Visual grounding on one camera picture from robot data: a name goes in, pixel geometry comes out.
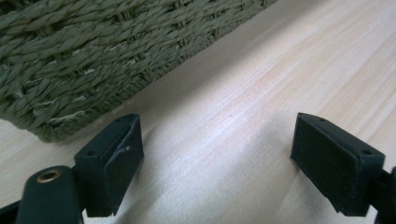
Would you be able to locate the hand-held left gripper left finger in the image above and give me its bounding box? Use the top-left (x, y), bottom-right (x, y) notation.
top-left (74, 113), bottom-right (145, 218)

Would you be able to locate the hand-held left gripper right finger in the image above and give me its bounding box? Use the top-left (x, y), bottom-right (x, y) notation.
top-left (290, 112), bottom-right (387, 217)

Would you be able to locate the green woven basket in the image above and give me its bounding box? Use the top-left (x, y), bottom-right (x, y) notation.
top-left (0, 0), bottom-right (278, 144)

